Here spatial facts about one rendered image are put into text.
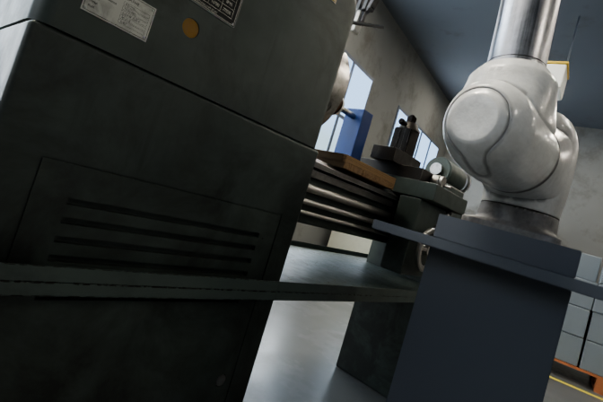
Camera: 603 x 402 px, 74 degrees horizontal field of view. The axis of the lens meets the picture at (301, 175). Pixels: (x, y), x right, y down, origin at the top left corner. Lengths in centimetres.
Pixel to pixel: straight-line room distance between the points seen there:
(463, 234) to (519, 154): 22
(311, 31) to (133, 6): 38
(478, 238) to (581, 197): 781
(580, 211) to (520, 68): 787
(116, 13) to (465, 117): 56
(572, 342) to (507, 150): 339
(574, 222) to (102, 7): 833
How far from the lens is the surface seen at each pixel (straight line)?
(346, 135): 145
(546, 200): 93
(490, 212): 93
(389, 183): 138
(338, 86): 114
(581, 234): 857
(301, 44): 89
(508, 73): 78
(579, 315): 402
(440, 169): 207
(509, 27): 86
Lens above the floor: 74
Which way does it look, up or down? 3 degrees up
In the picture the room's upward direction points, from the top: 17 degrees clockwise
